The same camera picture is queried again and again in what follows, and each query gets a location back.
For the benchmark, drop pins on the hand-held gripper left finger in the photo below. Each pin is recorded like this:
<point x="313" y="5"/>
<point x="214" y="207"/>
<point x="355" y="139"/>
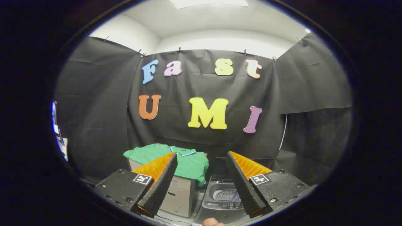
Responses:
<point x="160" y="185"/>

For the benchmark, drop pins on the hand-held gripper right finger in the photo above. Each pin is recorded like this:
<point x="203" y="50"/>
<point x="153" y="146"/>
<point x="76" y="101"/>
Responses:
<point x="243" y="185"/>

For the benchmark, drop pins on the grey washing machine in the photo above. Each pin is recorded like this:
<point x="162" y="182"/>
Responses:
<point x="223" y="204"/>

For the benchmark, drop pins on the dark washing machine lid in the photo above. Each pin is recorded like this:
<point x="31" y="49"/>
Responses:
<point x="220" y="168"/>

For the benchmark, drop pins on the green polo shirt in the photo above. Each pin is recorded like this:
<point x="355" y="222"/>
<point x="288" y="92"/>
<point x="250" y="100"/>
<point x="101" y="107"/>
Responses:
<point x="191" y="166"/>

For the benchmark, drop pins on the white and blue clutter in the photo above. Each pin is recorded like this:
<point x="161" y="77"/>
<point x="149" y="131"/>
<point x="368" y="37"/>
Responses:
<point x="59" y="138"/>

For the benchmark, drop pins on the ceiling light panel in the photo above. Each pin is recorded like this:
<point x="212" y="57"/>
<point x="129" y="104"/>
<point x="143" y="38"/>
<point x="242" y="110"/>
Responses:
<point x="209" y="3"/>

